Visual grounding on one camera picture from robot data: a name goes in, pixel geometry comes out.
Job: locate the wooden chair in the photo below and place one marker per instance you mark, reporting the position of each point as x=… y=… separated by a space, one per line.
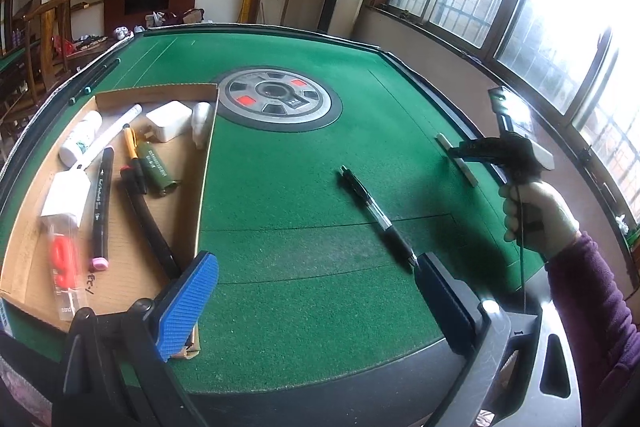
x=64 y=37

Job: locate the red plastic bag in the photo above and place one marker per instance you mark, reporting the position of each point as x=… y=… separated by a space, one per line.
x=63 y=45

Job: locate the cardboard box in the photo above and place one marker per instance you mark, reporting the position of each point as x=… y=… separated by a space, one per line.
x=175 y=197

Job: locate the dark pen with teal end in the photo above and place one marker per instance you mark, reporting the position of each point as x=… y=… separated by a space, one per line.
x=88 y=89
x=73 y=100

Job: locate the black gel pen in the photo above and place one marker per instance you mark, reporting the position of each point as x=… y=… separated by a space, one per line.
x=380 y=219

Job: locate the clear packet with red pieces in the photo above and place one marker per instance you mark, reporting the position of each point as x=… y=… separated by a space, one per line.
x=62 y=257

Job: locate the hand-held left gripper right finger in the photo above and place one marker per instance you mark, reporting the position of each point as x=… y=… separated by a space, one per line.
x=442 y=302

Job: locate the small white bottle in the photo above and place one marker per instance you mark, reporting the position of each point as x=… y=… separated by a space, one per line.
x=201 y=122

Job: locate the round table control panel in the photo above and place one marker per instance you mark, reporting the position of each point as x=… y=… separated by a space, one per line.
x=320 y=107

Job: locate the person's right forearm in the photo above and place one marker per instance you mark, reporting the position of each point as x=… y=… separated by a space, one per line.
x=595 y=297

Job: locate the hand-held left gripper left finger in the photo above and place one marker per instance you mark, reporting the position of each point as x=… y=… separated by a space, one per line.
x=187 y=307

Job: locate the white plastic bag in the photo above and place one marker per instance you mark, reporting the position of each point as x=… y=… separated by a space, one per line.
x=156 y=19

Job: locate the white marker pen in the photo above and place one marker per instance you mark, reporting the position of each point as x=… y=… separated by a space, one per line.
x=112 y=132

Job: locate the black marker with pink cap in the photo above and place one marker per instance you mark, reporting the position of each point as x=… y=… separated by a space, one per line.
x=102 y=207

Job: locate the black thick marker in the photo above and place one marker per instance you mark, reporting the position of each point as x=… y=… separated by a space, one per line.
x=150 y=222

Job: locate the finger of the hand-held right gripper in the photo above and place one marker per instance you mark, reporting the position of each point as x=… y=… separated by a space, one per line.
x=475 y=149

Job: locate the green cylinder lighter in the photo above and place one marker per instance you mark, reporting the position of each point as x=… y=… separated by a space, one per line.
x=157 y=167

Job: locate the white stick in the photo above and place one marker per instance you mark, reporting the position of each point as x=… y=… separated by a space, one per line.
x=467 y=174

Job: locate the white charger adapter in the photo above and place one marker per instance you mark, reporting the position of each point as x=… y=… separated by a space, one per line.
x=170 y=119

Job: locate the brown bag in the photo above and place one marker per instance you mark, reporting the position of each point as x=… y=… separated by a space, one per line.
x=194 y=16

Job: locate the person's right hand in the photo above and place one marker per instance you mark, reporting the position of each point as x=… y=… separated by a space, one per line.
x=545 y=217

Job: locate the orange pen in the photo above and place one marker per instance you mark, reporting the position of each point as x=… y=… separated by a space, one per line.
x=130 y=144

